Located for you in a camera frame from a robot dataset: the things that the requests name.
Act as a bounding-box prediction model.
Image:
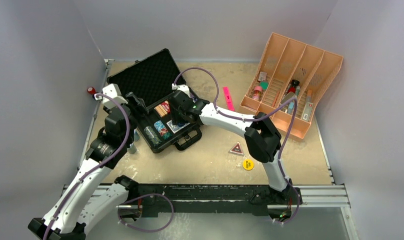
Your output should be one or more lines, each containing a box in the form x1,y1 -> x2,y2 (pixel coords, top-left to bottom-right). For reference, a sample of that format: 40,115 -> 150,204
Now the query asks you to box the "red Texas Hold'em card box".
154,100 -> 170,118

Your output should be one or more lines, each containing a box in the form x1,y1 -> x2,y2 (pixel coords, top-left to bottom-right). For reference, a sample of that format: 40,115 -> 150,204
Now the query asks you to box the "blue playing card deck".
167,120 -> 190,134

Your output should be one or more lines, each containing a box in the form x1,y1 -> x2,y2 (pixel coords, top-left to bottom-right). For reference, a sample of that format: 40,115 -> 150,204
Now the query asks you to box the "teal chip stack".
127,143 -> 137,155
134,129 -> 140,142

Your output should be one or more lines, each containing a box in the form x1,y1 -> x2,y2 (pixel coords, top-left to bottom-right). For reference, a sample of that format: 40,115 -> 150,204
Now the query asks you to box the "red triangular button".
229,142 -> 244,156

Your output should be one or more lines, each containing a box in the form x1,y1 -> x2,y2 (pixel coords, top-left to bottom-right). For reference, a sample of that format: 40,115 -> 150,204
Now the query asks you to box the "yellow round button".
242,158 -> 254,171

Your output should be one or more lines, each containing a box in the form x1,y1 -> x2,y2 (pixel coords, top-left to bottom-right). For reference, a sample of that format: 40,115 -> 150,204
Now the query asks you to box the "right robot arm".
168,90 -> 291,204

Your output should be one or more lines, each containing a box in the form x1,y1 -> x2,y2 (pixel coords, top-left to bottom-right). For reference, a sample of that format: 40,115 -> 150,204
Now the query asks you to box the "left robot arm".
28,90 -> 139,240

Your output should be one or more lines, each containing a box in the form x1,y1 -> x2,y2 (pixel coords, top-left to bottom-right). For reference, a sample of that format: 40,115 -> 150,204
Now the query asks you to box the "black poker set case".
107,48 -> 202,154

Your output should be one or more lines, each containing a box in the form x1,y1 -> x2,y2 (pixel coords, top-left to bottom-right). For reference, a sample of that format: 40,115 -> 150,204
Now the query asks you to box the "light blue red chip stack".
154,120 -> 172,140

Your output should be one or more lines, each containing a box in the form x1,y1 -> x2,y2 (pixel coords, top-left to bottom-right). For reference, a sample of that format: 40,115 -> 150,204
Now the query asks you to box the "green chip stack in case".
144,126 -> 162,147

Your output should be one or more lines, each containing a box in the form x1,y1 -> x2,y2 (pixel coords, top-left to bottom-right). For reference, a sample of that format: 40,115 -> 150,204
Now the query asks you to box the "pink highlighter marker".
222,86 -> 235,111

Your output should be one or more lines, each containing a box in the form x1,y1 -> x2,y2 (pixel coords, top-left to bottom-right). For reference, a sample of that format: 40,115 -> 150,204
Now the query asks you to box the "red emergency stop button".
87,87 -> 97,96

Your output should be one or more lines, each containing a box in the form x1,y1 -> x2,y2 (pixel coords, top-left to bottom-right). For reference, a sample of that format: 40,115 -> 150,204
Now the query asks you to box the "pink cup in organizer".
251,85 -> 263,101

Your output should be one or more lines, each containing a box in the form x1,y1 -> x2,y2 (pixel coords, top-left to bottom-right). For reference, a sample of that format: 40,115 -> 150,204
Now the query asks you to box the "red black item in organizer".
284,79 -> 300,96

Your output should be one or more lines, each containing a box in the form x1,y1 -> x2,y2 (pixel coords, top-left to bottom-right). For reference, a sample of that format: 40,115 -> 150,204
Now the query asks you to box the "peach plastic desk organizer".
239,33 -> 343,140

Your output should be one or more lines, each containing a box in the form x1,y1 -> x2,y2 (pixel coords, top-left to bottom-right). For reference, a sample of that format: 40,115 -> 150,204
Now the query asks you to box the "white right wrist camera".
171,83 -> 190,97

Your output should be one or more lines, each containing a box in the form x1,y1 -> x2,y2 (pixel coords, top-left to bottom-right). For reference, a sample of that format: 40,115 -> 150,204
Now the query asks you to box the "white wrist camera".
171,83 -> 190,97
93,83 -> 128,110

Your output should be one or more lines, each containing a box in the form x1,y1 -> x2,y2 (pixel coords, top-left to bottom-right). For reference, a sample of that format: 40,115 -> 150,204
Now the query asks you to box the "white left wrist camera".
93,83 -> 128,110

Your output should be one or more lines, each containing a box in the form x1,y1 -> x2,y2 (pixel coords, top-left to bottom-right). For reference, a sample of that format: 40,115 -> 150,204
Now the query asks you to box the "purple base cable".
117,193 -> 174,233

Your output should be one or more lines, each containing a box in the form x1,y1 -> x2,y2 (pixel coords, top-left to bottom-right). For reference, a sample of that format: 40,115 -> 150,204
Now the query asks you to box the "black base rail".
62,183 -> 350,220

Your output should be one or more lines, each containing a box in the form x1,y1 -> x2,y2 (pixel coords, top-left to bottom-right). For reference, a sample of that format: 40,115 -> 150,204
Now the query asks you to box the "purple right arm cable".
173,67 -> 302,224

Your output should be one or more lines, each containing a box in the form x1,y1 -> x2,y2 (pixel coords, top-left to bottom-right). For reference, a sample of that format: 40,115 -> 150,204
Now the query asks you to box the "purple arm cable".
42,92 -> 131,240
173,67 -> 302,224

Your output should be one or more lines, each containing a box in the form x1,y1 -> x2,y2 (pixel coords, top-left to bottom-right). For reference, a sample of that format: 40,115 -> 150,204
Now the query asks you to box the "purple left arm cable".
42,92 -> 131,240

